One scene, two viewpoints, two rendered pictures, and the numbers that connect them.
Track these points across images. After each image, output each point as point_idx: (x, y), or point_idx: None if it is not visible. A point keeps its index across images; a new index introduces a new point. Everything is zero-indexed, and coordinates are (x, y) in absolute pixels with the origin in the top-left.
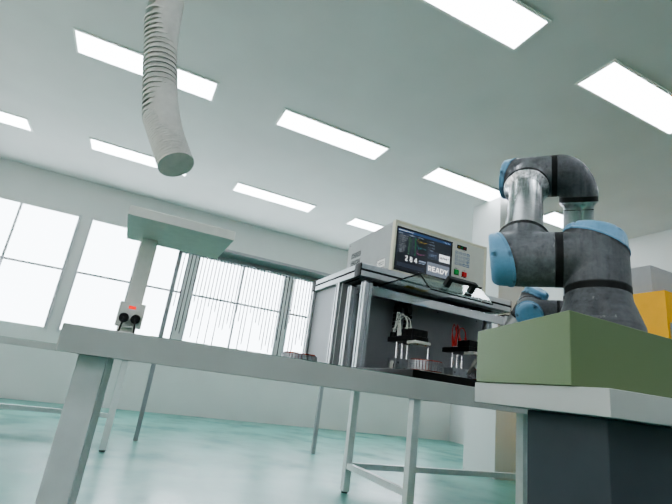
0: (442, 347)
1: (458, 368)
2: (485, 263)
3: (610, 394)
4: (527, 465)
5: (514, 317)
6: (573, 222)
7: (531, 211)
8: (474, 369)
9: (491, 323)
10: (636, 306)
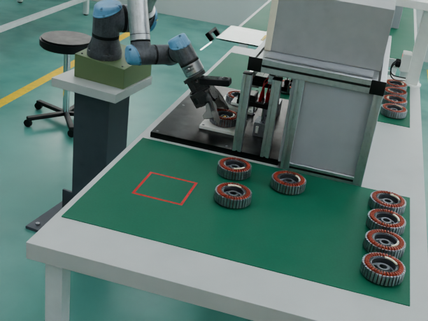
0: (279, 101)
1: (256, 118)
2: (270, 9)
3: None
4: (128, 105)
5: (199, 63)
6: (114, 0)
7: None
8: (224, 107)
9: (271, 85)
10: (90, 39)
